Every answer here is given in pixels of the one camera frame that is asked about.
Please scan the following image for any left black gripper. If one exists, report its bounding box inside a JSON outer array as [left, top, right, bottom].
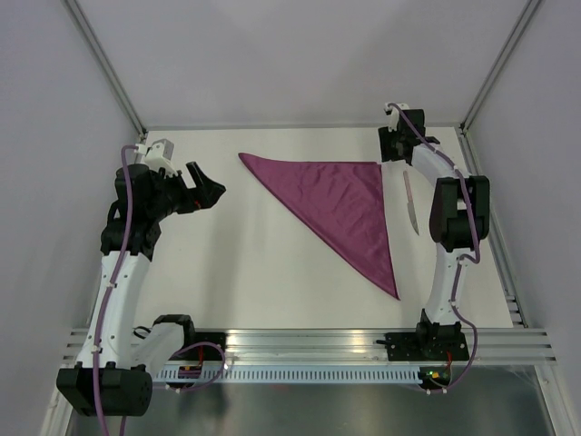
[[146, 162, 224, 222]]

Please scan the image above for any knife with pink handle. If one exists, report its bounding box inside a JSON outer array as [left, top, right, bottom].
[[403, 170, 419, 234]]

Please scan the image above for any purple cloth napkin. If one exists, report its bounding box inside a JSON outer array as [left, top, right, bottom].
[[238, 153, 399, 299]]

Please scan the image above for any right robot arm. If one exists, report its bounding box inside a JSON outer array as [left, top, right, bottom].
[[379, 103, 490, 362]]

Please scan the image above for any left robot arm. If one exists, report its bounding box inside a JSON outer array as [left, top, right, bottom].
[[56, 162, 226, 419]]

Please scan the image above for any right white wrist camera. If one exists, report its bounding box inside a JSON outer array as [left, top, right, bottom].
[[384, 102, 409, 131]]

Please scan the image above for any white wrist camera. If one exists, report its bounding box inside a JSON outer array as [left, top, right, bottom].
[[384, 102, 409, 131], [133, 139, 182, 180]]

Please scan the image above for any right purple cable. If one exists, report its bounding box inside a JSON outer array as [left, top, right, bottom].
[[384, 103, 481, 395]]

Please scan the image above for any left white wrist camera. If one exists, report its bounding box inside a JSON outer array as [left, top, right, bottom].
[[133, 139, 182, 180]]

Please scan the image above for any right aluminium frame post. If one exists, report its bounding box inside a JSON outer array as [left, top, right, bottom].
[[458, 0, 546, 135]]

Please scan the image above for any aluminium frame post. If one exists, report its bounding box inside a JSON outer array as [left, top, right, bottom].
[[62, 0, 147, 141], [458, 0, 546, 135]]

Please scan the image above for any right side aluminium rail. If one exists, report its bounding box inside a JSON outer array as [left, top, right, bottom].
[[456, 127, 529, 328]]

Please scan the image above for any aluminium rail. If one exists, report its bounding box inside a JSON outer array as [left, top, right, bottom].
[[456, 127, 529, 328], [63, 327, 558, 365]]

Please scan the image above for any aluminium front rail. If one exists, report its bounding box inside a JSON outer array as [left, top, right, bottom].
[[63, 327, 558, 365]]

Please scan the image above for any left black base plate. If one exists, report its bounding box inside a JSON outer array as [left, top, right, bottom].
[[181, 331, 227, 362]]

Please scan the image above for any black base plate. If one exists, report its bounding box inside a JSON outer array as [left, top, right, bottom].
[[384, 332, 469, 362], [181, 331, 227, 362]]

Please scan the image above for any white slotted cable duct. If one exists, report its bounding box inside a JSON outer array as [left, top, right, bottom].
[[153, 364, 421, 385]]

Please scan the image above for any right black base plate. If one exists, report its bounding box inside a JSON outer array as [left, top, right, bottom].
[[384, 332, 469, 362]]

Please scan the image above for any left aluminium frame post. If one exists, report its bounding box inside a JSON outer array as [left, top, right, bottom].
[[62, 0, 147, 141]]

